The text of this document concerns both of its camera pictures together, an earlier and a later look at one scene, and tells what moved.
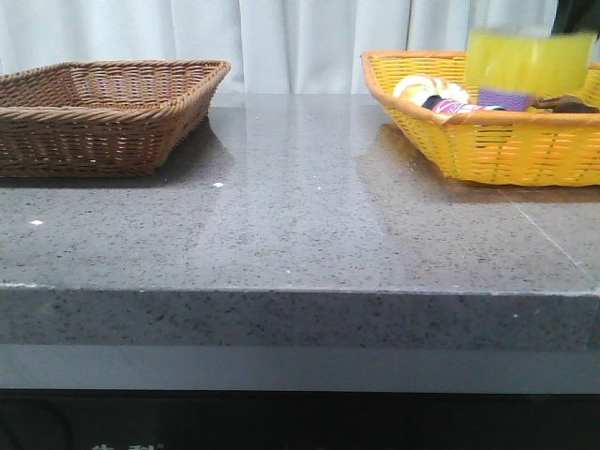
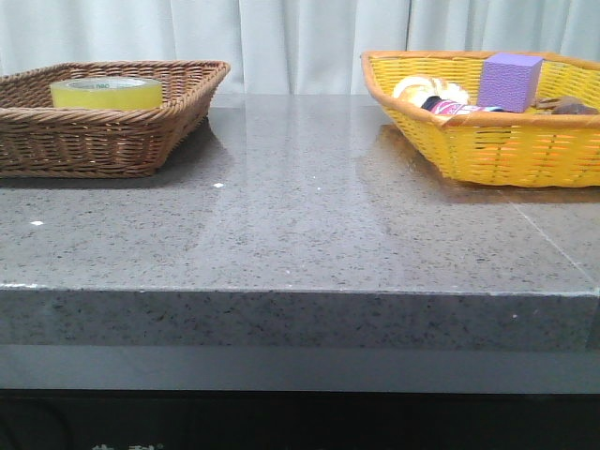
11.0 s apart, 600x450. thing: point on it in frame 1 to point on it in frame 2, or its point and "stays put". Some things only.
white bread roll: (414, 89) stays put
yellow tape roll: (552, 63) to (106, 94)
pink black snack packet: (437, 104) stays put
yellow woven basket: (508, 147) stays put
